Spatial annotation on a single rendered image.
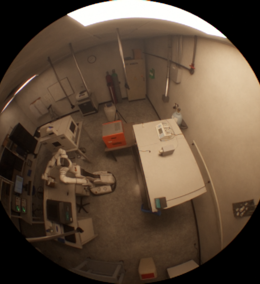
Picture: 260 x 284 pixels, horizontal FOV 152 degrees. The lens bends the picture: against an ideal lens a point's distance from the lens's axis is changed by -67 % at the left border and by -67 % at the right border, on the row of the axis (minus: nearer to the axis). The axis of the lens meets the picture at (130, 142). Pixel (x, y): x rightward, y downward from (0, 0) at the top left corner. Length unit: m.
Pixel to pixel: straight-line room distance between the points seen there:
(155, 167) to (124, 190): 1.57
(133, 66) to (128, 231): 5.08
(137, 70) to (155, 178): 3.73
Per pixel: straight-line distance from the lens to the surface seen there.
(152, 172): 1.13
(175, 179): 1.17
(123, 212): 2.59
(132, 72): 4.07
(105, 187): 2.40
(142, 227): 2.64
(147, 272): 2.54
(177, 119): 1.87
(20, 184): 3.56
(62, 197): 2.26
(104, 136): 1.88
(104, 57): 4.26
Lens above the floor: 2.53
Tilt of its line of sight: 56 degrees down
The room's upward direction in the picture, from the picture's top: 12 degrees counter-clockwise
